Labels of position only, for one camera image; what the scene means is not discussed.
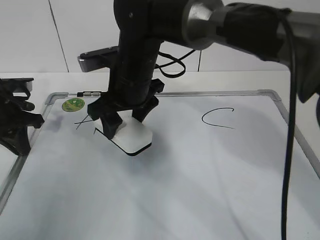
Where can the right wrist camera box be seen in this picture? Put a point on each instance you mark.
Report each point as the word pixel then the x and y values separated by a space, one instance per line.
pixel 98 59

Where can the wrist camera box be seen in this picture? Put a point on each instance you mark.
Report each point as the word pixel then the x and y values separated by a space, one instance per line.
pixel 98 59
pixel 17 85

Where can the black whiteboard hanger clip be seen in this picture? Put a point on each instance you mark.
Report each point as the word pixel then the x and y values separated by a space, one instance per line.
pixel 88 94

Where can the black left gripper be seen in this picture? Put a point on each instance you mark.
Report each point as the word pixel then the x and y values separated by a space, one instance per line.
pixel 14 114

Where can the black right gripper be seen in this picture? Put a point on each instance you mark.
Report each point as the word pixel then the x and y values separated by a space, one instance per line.
pixel 131 87

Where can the white whiteboard with grey frame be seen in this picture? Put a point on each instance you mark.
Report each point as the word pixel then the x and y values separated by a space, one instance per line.
pixel 214 171

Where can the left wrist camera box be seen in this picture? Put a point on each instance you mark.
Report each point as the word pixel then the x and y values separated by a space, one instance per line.
pixel 17 85

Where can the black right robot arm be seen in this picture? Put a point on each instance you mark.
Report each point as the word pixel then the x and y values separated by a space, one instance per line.
pixel 281 35

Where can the round green magnet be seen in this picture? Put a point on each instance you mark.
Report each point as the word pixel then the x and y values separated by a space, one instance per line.
pixel 73 105

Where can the white whiteboard eraser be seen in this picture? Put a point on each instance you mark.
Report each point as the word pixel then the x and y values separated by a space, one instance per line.
pixel 132 136

